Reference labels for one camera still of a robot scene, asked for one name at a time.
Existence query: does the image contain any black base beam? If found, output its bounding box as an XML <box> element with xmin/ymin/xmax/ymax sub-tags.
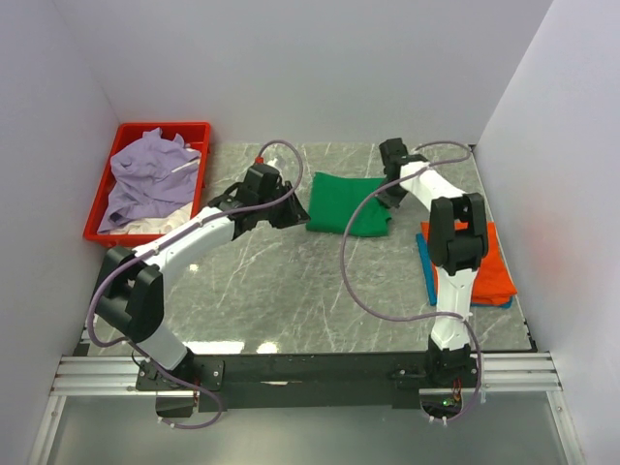
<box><xmin>135</xmin><ymin>352</ymin><xmax>485</xmax><ymax>419</ymax></box>

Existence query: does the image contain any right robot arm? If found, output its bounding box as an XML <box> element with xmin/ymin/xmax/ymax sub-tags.
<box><xmin>379</xmin><ymin>138</ymin><xmax>488</xmax><ymax>387</ymax></box>

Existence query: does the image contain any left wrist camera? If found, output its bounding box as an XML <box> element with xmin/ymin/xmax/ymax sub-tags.
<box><xmin>255</xmin><ymin>155</ymin><xmax>287</xmax><ymax>171</ymax></box>

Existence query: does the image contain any green t-shirt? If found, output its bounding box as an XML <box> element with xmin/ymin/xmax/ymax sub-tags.
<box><xmin>305</xmin><ymin>172</ymin><xmax>391</xmax><ymax>237</ymax></box>

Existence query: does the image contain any folded blue t-shirt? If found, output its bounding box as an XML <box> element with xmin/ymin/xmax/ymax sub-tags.
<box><xmin>415</xmin><ymin>232</ymin><xmax>512</xmax><ymax>311</ymax></box>

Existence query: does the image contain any lavender t-shirt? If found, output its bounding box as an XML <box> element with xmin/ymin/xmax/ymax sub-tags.
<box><xmin>98</xmin><ymin>126</ymin><xmax>203</xmax><ymax>233</ymax></box>

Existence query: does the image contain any folded orange t-shirt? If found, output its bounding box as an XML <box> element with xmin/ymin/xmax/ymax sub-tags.
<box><xmin>419</xmin><ymin>220</ymin><xmax>518</xmax><ymax>306</ymax></box>

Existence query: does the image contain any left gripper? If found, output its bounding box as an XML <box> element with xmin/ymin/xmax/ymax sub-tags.
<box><xmin>258</xmin><ymin>181</ymin><xmax>311</xmax><ymax>230</ymax></box>

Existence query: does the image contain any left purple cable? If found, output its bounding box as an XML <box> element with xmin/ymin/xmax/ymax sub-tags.
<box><xmin>86</xmin><ymin>139</ymin><xmax>305</xmax><ymax>431</ymax></box>

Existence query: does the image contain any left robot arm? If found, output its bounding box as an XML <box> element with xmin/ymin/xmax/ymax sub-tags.
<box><xmin>87</xmin><ymin>163</ymin><xmax>310</xmax><ymax>389</ymax></box>

